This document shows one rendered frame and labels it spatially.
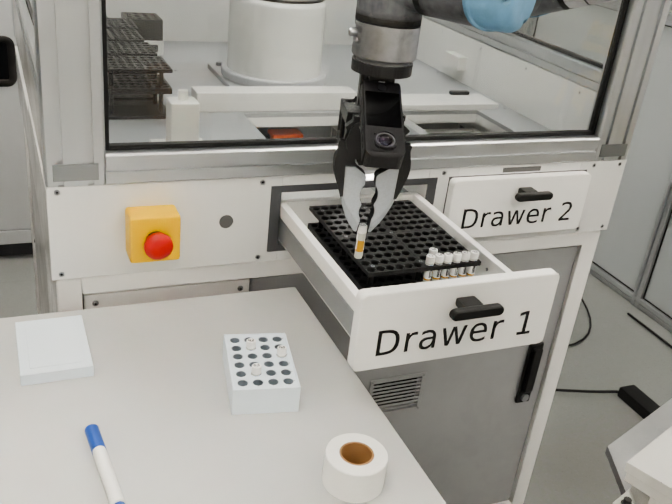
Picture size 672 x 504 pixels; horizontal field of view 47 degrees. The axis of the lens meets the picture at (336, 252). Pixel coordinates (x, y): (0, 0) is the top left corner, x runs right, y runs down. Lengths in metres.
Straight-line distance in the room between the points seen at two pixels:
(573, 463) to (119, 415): 1.53
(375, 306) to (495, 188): 0.50
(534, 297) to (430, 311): 0.16
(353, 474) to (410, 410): 0.73
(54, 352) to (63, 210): 0.20
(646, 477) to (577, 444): 1.42
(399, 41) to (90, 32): 0.41
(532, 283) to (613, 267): 2.23
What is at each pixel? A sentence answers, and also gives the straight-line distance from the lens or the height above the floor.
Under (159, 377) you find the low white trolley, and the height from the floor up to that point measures 0.76.
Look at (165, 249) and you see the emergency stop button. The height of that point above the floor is 0.87.
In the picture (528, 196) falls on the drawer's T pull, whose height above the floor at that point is 0.91.
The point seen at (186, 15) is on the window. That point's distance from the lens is 1.11.
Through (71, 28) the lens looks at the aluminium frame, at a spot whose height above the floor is 1.16.
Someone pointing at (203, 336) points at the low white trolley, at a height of 0.76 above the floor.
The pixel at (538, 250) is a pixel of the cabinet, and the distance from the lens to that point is 1.54.
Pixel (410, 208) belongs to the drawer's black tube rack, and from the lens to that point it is 1.25.
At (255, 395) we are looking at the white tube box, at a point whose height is 0.79.
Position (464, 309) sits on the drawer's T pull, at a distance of 0.96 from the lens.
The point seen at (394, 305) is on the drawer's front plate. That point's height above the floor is 0.91.
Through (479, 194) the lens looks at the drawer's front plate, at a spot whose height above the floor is 0.90.
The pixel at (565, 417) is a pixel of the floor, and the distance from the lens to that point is 2.44.
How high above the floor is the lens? 1.38
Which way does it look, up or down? 26 degrees down
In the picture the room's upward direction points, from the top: 7 degrees clockwise
